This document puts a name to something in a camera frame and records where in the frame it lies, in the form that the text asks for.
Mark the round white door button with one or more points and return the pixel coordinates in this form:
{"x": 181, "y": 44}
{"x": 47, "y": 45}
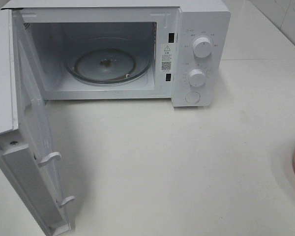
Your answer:
{"x": 193, "y": 97}

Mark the white dial knob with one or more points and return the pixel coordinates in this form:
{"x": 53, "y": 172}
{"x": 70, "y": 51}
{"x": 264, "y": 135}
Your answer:
{"x": 202, "y": 46}
{"x": 197, "y": 78}

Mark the white microwave door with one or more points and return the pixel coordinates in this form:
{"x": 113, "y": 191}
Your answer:
{"x": 27, "y": 155}

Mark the white warning label sticker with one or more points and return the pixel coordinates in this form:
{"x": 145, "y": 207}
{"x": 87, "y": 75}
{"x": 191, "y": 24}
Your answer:
{"x": 166, "y": 57}

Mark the white microwave oven body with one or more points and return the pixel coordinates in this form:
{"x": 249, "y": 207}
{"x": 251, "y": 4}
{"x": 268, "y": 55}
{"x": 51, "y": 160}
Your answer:
{"x": 59, "y": 24}

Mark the glass microwave turntable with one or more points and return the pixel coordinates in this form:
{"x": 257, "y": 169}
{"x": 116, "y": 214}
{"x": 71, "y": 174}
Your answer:
{"x": 110, "y": 60}

